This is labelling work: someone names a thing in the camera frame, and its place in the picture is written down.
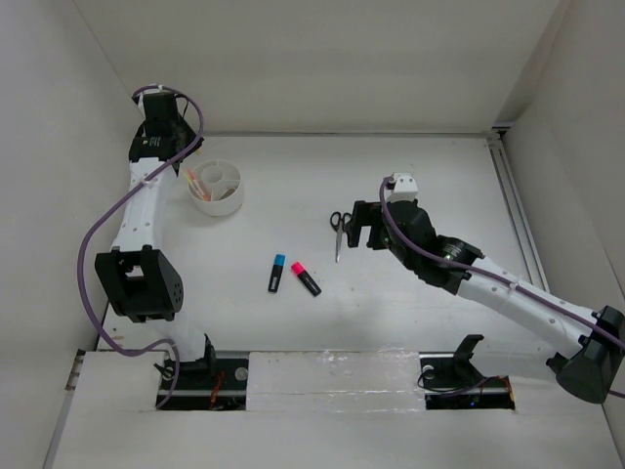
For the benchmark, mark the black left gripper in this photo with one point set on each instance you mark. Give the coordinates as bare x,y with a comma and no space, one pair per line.
190,132

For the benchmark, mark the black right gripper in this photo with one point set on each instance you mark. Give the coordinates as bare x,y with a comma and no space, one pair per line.
365,213

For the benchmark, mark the yellow thin highlighter pen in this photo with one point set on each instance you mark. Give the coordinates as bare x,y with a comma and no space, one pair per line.
199,192

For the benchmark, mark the pink cap black marker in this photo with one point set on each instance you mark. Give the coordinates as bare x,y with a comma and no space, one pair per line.
305,279

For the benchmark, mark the tan eraser block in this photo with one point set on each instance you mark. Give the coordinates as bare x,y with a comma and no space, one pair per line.
229,194

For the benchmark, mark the blue cap black marker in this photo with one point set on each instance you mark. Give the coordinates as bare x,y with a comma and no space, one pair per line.
276,273

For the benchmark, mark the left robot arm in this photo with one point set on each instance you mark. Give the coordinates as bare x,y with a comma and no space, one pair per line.
139,281

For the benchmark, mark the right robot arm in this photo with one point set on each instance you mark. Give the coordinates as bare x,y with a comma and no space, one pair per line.
588,344

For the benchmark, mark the white round compartment container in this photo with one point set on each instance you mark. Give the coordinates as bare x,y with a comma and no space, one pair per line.
216,177

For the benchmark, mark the black handled scissors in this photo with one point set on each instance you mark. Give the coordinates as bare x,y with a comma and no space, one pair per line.
338,221

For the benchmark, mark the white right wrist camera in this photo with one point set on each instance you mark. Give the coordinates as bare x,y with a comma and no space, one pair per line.
400,187

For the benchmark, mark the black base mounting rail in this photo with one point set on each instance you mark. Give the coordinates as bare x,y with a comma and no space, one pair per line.
391,381

